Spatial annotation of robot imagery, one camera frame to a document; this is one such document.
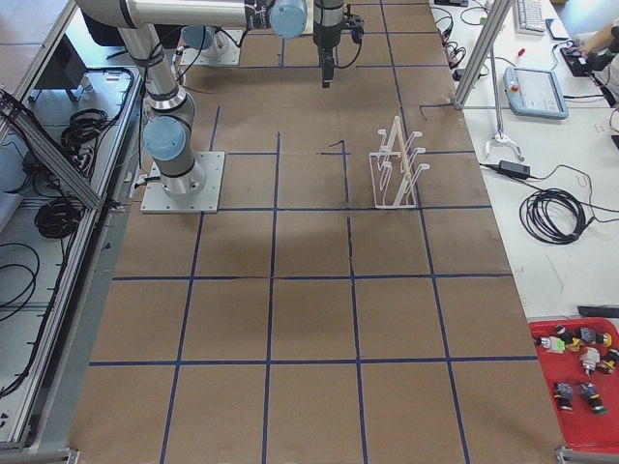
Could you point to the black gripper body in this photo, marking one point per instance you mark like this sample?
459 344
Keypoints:
325 40

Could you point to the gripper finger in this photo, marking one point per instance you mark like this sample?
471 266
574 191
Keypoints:
327 77

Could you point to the reacher grabber tool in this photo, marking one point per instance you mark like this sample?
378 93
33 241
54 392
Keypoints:
500 139

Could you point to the black power adapter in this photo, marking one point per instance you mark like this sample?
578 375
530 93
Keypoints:
513 170

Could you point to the white keyboard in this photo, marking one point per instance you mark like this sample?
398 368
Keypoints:
529 17

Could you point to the teach pendant tablet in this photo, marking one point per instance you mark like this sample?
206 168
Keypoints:
534 93

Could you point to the red plastic tray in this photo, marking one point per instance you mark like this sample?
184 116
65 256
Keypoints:
579 358

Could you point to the white wire cup rack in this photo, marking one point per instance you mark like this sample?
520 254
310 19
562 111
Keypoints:
393 168

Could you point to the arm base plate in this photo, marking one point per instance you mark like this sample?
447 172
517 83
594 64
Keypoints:
230 58
198 191

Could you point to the aluminium frame post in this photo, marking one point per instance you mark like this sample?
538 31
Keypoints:
481 50

